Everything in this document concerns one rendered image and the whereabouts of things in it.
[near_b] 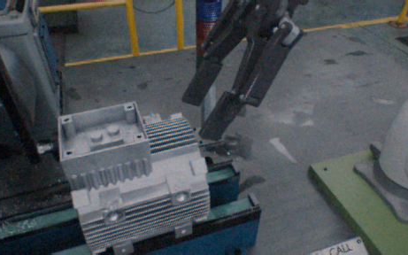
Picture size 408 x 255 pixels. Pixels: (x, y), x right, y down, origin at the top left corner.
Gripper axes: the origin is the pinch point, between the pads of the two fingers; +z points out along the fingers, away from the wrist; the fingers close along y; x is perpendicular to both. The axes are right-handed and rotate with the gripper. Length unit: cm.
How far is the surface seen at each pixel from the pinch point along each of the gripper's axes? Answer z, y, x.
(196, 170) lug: 10.9, 1.1, 3.8
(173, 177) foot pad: 13.3, 0.8, 1.0
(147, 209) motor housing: 18.5, 3.0, -1.5
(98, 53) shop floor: 111, -262, 48
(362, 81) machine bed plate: -4, -46, 86
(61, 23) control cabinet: 114, -311, 17
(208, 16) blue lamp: -4.4, -33.2, 11.1
